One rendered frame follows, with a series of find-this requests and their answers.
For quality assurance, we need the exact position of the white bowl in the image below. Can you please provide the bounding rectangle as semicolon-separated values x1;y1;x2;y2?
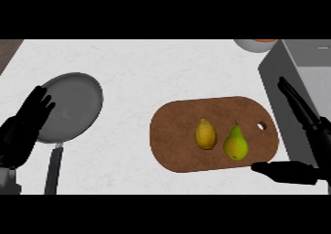
234;39;280;54

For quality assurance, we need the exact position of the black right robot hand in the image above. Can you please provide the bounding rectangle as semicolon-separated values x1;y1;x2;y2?
250;76;331;191

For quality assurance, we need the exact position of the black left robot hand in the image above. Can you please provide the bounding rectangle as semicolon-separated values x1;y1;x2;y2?
0;85;57;169

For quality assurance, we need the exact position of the brown wooden cutting board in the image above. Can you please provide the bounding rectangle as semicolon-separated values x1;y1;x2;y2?
150;96;281;174

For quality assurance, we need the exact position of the brown wooden panel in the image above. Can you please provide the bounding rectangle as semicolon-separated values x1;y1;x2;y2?
0;39;26;88

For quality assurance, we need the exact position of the green pear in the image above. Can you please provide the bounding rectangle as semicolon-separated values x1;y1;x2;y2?
224;121;250;162

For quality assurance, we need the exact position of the yellow lemon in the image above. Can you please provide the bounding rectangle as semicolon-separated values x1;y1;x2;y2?
194;118;219;151

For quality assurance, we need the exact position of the grey frying pan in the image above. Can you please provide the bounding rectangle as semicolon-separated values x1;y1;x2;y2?
37;71;105;196

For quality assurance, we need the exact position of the grey box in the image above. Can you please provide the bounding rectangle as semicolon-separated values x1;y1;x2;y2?
259;39;331;196

